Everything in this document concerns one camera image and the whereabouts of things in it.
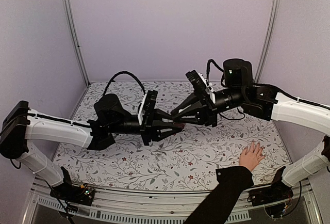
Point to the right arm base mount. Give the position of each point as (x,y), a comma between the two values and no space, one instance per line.
(277,191)

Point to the right aluminium frame post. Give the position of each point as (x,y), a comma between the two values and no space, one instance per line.
(267,41)

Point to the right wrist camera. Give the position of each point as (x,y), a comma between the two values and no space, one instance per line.
(208,88)

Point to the person's bare hand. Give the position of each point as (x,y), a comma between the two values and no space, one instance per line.
(251,156)

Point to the red nail polish bottle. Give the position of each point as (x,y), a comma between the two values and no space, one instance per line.
(179,125)

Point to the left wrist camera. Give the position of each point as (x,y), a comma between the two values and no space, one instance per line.
(143,108)

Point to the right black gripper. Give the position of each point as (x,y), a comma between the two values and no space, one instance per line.
(207,114)

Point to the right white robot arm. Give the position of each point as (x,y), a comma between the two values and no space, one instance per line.
(263,101)

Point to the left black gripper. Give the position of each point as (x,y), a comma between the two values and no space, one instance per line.
(148,130)

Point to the black sleeved forearm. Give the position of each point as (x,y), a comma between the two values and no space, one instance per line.
(218,205)

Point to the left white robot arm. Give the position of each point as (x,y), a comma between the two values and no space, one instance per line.
(23,125)

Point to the front aluminium rail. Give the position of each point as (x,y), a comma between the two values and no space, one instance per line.
(114,205)

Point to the left aluminium frame post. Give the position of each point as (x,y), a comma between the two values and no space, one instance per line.
(74,37)

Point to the floral patterned table mat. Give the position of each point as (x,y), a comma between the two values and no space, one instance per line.
(186,161)

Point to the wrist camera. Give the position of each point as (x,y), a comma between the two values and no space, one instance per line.
(208,88)
(143,108)

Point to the aluminium frame post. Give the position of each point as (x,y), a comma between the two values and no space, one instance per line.
(267,41)
(74,37)

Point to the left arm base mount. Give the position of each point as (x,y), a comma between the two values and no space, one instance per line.
(82,194)

